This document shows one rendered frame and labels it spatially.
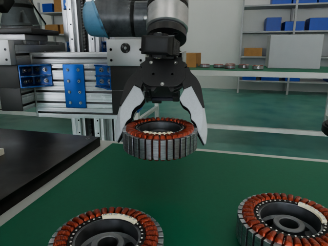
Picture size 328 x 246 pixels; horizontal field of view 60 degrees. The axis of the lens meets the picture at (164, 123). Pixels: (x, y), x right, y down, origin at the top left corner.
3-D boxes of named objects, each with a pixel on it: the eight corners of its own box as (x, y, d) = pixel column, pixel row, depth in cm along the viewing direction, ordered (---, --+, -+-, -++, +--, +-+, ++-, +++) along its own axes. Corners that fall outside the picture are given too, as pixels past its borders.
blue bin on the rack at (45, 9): (53, 14, 732) (52, 6, 726) (63, 13, 724) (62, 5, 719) (42, 12, 693) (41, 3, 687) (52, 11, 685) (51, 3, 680)
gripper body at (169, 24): (186, 107, 52) (188, 47, 55) (186, 89, 43) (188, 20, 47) (144, 106, 52) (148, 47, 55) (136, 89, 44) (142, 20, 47)
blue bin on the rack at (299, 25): (280, 31, 607) (281, 23, 603) (298, 31, 600) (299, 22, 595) (284, 30, 568) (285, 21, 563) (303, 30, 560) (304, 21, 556)
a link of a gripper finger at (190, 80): (211, 105, 45) (183, 62, 47) (212, 102, 44) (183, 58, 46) (186, 120, 45) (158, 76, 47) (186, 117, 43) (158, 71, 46)
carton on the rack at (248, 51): (243, 55, 639) (244, 47, 635) (260, 55, 630) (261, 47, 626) (243, 56, 602) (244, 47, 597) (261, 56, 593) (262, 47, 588)
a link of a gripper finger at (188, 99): (217, 141, 48) (189, 96, 50) (221, 133, 42) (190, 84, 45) (201, 150, 48) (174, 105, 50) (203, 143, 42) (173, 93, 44)
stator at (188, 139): (131, 135, 49) (130, 114, 48) (195, 137, 48) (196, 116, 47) (114, 161, 39) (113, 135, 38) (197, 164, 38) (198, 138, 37)
